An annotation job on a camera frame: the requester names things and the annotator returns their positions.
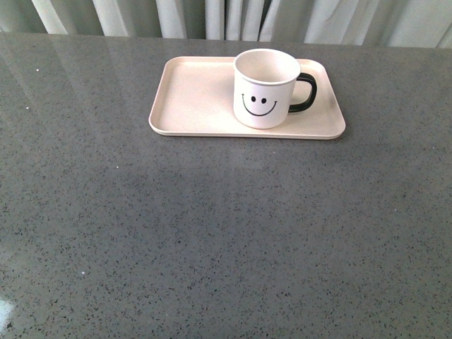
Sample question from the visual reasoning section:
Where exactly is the white smiley face mug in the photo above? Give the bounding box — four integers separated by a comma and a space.
233, 49, 317, 129

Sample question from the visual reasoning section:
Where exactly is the cream rectangular tray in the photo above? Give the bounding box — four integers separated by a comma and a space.
148, 56, 346, 140

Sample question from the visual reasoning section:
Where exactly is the grey-white pleated curtain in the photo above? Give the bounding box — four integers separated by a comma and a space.
1, 0, 451, 48

